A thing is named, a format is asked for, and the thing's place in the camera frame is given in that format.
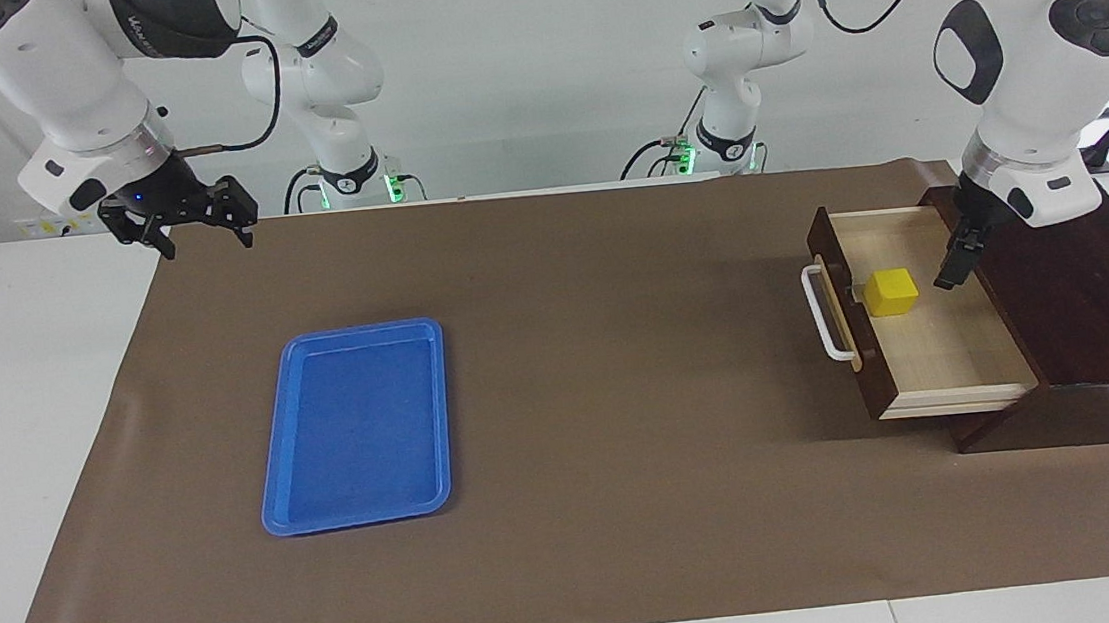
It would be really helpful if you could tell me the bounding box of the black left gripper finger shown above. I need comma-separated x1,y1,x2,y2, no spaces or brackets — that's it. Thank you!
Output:
928,232,983,293

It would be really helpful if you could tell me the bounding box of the yellow cube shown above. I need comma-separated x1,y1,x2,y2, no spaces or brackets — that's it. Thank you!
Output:
860,266,922,319

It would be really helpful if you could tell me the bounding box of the wooden drawer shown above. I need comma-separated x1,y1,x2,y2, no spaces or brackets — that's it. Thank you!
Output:
797,190,1045,428

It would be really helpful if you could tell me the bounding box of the white drawer handle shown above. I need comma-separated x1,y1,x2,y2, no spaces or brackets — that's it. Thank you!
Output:
801,262,857,366

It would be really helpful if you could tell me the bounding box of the dark brown wooden cabinet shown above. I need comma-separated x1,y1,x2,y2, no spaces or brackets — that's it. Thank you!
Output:
917,171,1109,457

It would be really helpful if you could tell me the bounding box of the blue plastic tray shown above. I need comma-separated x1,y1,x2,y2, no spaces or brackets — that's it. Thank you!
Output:
245,315,460,540

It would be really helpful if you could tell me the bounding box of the brown paper table mat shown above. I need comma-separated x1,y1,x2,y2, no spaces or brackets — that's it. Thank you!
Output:
0,140,1109,623

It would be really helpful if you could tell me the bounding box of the black right arm base cable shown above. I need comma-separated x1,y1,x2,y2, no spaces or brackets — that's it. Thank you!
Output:
279,165,328,217

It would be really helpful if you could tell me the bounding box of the black arm base cable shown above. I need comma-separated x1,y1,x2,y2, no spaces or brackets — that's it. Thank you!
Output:
613,88,710,182
279,165,328,217

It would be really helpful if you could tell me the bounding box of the white wall socket box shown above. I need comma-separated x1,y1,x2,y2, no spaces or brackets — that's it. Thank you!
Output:
12,208,109,242

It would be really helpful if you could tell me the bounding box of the black left arm base cable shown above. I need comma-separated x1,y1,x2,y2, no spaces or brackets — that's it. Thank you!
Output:
613,88,710,182

